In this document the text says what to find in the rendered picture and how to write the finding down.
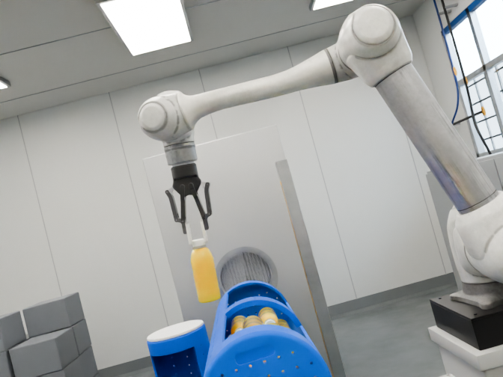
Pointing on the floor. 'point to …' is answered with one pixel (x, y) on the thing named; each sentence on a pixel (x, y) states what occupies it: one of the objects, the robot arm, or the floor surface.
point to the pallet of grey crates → (47, 341)
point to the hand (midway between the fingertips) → (196, 233)
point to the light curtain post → (310, 268)
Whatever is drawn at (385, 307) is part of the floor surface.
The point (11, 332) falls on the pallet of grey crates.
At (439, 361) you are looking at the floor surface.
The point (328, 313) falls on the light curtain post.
